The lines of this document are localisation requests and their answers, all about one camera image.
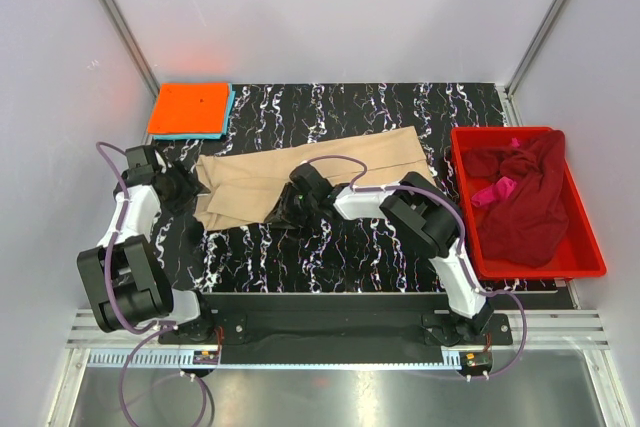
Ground beige t-shirt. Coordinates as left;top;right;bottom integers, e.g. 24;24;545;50
194;127;434;231

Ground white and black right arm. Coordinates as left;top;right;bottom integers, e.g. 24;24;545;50
265;161;493;347

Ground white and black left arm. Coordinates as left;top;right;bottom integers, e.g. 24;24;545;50
77;145;215;343

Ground folded orange t-shirt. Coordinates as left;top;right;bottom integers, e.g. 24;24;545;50
147;82;232;136

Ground black marble-pattern mat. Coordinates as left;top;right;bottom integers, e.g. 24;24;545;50
107;81;516;294

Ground folded teal t-shirt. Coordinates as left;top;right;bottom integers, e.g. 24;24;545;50
151;83;236;142

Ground left controller board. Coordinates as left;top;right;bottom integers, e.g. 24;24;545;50
193;350;220;366

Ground controller board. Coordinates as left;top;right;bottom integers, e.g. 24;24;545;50
462;350;493;370
193;350;220;366

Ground pink garment in bin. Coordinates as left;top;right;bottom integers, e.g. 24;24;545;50
467;149;518;208

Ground dark red t-shirt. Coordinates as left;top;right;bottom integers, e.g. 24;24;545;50
463;130;569;268

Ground right controller board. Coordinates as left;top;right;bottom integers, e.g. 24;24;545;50
462;350;493;370

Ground red plastic bin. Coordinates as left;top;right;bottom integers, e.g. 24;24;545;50
451;127;606;280

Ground left aluminium corner post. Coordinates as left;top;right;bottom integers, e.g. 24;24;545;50
98;0;160;98

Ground aluminium corner post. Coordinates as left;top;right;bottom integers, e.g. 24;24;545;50
98;0;160;98
504;0;570;99

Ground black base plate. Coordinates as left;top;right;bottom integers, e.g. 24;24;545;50
157;292;513;348

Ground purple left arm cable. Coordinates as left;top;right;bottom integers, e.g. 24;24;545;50
94;140;215;422

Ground right aluminium corner post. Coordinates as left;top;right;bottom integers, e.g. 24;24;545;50
504;0;570;99

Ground aluminium frame rail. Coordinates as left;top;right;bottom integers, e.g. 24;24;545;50
65;310;608;372

